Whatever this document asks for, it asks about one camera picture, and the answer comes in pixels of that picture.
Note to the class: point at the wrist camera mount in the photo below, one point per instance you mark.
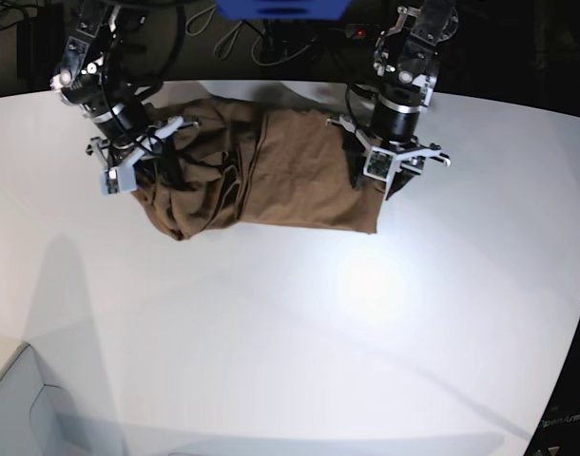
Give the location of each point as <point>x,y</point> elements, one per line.
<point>383,163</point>
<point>118,162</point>

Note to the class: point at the black power strip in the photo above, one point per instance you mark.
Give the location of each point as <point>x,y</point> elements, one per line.
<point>362,32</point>

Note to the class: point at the blue box overhead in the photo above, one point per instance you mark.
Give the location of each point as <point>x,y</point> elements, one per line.
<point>282,9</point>

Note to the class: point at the brown t-shirt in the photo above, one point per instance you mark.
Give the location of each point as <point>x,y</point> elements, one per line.
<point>253,163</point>

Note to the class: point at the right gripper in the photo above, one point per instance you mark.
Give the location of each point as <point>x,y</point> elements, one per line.
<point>124,125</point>

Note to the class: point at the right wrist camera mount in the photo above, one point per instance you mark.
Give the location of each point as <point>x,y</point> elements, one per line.
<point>118,162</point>

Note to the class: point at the white cabinet at corner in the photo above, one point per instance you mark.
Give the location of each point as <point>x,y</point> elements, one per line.
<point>55,399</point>

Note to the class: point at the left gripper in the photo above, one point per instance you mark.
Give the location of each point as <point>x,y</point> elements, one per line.
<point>392,123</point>

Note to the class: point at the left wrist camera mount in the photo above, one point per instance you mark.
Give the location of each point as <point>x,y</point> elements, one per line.
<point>383,163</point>

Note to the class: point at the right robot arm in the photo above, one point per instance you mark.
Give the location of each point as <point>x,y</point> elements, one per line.
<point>92,76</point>

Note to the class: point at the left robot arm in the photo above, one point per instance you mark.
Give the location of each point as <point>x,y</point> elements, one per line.
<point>406,62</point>

